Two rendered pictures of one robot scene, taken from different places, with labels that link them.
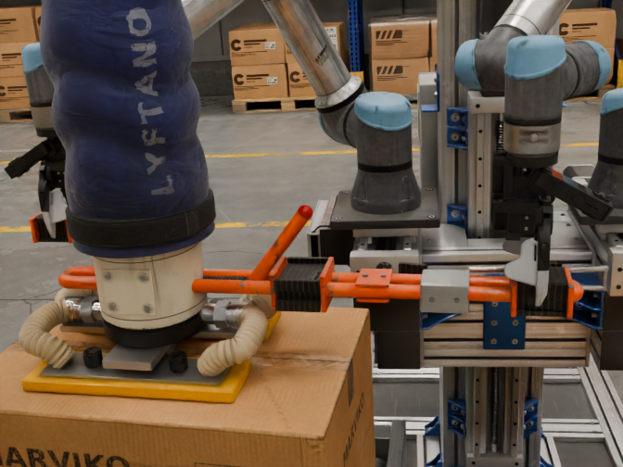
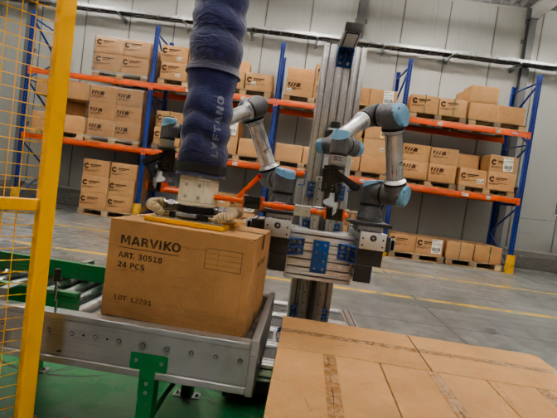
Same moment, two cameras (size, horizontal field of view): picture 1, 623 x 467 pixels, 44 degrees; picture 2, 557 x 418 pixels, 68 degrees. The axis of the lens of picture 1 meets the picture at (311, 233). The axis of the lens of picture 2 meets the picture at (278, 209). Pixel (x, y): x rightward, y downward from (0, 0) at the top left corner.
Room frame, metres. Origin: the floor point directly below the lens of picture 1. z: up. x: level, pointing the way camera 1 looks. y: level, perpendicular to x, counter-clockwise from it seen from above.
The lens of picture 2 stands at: (-0.68, 0.11, 1.16)
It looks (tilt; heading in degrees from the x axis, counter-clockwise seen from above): 3 degrees down; 353
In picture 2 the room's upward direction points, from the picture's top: 8 degrees clockwise
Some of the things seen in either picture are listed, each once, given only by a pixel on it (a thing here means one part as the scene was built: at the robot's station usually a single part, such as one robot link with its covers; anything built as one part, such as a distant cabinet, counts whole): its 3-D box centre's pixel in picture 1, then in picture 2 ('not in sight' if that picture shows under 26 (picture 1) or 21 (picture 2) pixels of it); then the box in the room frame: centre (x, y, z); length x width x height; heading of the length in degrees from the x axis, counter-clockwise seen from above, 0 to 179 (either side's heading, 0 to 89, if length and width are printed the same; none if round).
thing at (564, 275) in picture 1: (540, 291); (334, 213); (1.02, -0.32, 1.08); 0.08 x 0.07 x 0.05; 77
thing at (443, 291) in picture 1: (445, 291); (302, 211); (1.06, -0.19, 1.07); 0.07 x 0.07 x 0.04; 77
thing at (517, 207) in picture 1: (524, 194); (332, 179); (1.04, -0.30, 1.22); 0.09 x 0.08 x 0.12; 77
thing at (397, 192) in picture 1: (385, 181); (281, 200); (1.61, -0.17, 1.09); 0.15 x 0.15 x 0.10
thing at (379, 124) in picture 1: (382, 127); (283, 179); (1.61, -0.16, 1.20); 0.13 x 0.12 x 0.14; 24
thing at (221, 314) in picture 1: (156, 316); (196, 209); (1.16, 0.26, 1.01); 0.34 x 0.25 x 0.06; 77
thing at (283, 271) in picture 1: (303, 283); (253, 202); (1.10, 0.02, 1.08); 0.10 x 0.08 x 0.06; 167
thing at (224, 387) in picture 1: (135, 366); (187, 219); (1.07, 0.28, 0.97); 0.34 x 0.10 x 0.05; 77
